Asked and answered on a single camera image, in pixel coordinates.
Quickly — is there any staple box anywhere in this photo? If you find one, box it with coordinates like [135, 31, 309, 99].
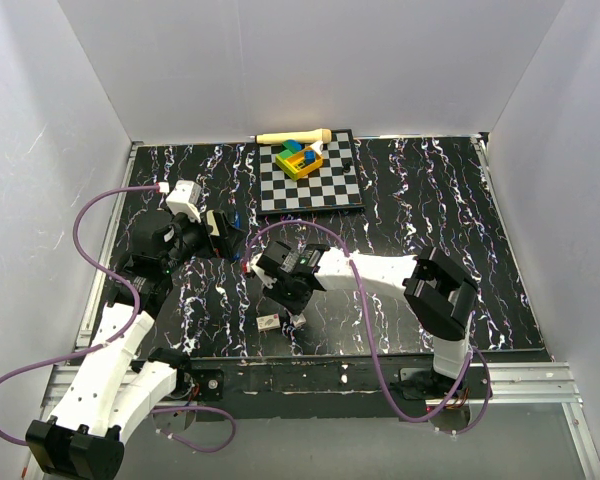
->
[290, 314, 307, 329]
[256, 314, 281, 332]

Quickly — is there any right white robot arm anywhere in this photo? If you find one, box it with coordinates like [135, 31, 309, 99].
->
[246, 241, 478, 398]

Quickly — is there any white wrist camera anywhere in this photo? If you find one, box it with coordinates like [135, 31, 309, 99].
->
[243, 253, 275, 288]
[158, 180, 202, 223]

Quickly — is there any blue block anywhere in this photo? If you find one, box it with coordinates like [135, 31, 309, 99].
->
[304, 150, 316, 164]

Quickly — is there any blue stapler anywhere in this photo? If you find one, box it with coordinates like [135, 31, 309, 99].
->
[228, 211, 245, 261]

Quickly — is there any purple cable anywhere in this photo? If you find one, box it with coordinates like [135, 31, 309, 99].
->
[0, 183, 237, 454]
[244, 219, 494, 435]

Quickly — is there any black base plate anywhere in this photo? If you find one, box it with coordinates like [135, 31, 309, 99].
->
[134, 349, 494, 424]

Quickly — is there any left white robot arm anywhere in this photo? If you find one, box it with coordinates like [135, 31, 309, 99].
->
[25, 210, 245, 479]

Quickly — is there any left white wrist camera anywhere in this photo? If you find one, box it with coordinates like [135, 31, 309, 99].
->
[158, 180, 202, 223]

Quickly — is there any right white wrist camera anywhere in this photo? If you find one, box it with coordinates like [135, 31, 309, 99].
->
[243, 253, 275, 288]

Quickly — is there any cream toy microphone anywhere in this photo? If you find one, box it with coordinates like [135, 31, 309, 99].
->
[255, 128, 332, 145]

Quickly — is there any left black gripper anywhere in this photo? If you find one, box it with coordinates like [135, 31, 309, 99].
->
[162, 208, 246, 273]

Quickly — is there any grey beige stapler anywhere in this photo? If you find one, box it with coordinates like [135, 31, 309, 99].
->
[206, 210, 220, 237]

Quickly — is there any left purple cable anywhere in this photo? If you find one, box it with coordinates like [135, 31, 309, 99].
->
[0, 183, 237, 454]

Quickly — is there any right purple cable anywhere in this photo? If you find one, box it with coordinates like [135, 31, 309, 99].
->
[244, 219, 494, 435]

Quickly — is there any black white checkerboard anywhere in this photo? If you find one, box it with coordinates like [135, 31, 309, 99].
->
[256, 129, 365, 216]

